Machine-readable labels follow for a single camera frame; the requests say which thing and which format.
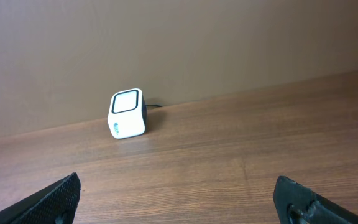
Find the white barcode scanner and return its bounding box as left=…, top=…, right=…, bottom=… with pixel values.
left=108, top=88, right=147, bottom=139

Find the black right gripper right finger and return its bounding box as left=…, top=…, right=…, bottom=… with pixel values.
left=273, top=175, right=358, bottom=224

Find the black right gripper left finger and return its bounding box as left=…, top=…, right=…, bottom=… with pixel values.
left=0, top=172, right=81, bottom=224

